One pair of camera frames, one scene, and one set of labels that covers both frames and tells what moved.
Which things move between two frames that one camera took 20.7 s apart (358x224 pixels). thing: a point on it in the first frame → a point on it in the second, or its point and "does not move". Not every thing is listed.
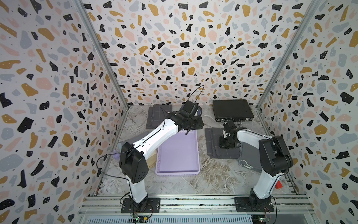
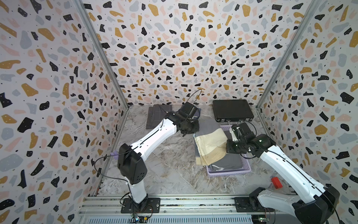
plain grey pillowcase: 250,157 → 230,161
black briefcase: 238,109 does not move
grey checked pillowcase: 156,114 does not move
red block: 278,185 does not move
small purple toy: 116,156 does not move
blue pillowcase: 198,112 does not move
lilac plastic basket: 180,156 → 230,164
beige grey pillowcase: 152,161 → 209,147
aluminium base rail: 288,209 does not move
